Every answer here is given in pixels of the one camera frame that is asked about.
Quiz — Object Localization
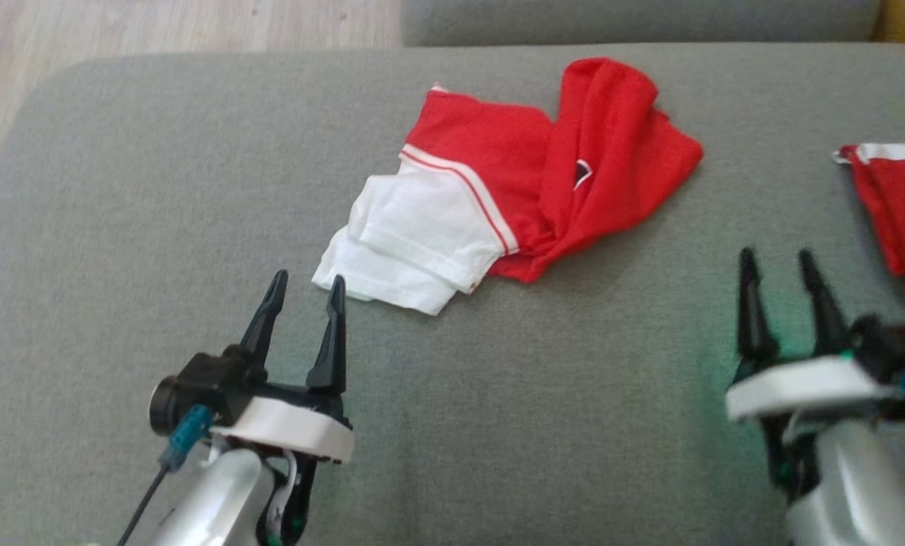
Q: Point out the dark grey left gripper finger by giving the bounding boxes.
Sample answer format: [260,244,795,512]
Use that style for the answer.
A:
[238,269,289,366]
[305,274,347,395]

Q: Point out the white band right gripper body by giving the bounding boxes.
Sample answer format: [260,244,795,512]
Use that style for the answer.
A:
[725,355,902,501]

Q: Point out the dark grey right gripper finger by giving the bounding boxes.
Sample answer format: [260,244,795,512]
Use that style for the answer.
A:
[797,248,853,359]
[736,246,781,366]

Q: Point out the white band left gripper body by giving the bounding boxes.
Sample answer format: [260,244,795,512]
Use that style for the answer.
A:
[209,378,356,546]

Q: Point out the red and white jersey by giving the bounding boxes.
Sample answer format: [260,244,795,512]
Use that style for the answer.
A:
[831,142,905,306]

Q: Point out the red jersey shirt white sleeves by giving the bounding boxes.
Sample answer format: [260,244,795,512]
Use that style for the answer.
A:
[312,57,703,317]

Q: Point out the large grey sofa seat cushion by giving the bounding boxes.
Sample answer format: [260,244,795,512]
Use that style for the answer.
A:
[0,42,905,546]

